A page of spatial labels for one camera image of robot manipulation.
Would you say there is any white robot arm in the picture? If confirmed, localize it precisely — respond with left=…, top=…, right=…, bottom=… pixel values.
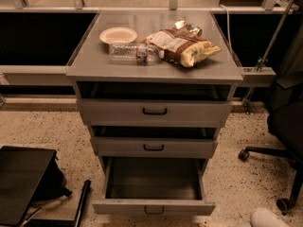
left=236, top=208, right=290, bottom=227

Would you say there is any grey metal drawer cabinet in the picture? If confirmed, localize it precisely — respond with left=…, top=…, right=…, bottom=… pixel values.
left=65, top=10, right=245, bottom=163

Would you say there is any grey top drawer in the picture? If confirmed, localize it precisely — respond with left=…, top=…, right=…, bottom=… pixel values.
left=78, top=99, right=231, bottom=128

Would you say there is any grey drawer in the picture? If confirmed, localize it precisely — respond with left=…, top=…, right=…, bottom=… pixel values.
left=78, top=99, right=231, bottom=128
left=91, top=137, right=218, bottom=159
left=93, top=157, right=215, bottom=216

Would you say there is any grey middle drawer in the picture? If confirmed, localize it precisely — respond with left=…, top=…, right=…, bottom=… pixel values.
left=91, top=137, right=218, bottom=159

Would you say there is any grey bottom drawer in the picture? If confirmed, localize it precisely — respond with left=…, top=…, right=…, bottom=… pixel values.
left=93, top=157, right=215, bottom=216

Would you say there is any clear plastic water bottle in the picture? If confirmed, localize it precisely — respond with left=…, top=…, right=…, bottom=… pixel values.
left=109, top=43, right=164, bottom=64

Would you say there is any brown yellow chip bag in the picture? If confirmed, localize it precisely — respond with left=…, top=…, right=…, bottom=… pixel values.
left=141, top=29, right=222, bottom=67

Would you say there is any white paper bowl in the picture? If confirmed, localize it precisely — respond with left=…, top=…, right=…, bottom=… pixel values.
left=99, top=27, right=137, bottom=44

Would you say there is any small silver foil snack bag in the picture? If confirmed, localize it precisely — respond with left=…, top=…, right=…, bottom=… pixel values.
left=173, top=20, right=203, bottom=36

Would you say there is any black tube on floor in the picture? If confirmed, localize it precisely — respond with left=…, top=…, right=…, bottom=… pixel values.
left=73, top=180, right=91, bottom=227

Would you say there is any grey metal pole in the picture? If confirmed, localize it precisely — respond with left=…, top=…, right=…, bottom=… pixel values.
left=242, top=0, right=294, bottom=114

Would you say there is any black bag on floor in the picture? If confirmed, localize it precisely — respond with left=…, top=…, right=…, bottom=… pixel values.
left=32, top=158, right=72, bottom=201

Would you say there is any black office chair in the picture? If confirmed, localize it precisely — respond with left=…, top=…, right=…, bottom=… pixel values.
left=238, top=25, right=303, bottom=214

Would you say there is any black flat case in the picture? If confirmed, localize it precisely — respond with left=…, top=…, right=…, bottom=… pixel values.
left=0, top=147, right=56, bottom=227

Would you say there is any white cable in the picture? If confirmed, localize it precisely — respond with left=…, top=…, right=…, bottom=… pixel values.
left=219, top=4, right=235, bottom=57

